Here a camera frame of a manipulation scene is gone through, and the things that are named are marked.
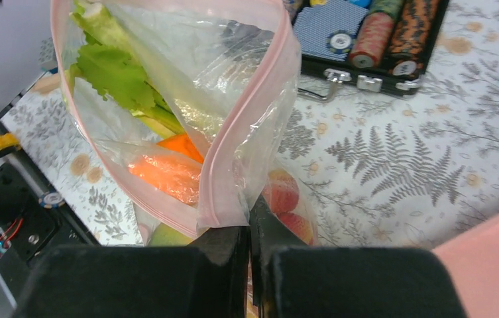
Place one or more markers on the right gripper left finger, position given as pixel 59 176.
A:
pixel 207 278

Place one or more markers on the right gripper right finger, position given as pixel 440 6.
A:
pixel 292 279

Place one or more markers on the orange fruit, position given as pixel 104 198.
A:
pixel 176 172

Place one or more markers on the clear pink zip bag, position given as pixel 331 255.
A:
pixel 229 72

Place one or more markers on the green celery stalk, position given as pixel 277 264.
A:
pixel 108 62

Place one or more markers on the floral tablecloth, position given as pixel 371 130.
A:
pixel 415 171

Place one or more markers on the pink plastic basket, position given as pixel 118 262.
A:
pixel 472 260

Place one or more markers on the black poker chip case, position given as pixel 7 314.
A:
pixel 392 51

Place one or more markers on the wooden toy block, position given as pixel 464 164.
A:
pixel 46 84

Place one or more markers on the blue card deck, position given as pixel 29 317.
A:
pixel 329 30

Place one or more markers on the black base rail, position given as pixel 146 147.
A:
pixel 35 222

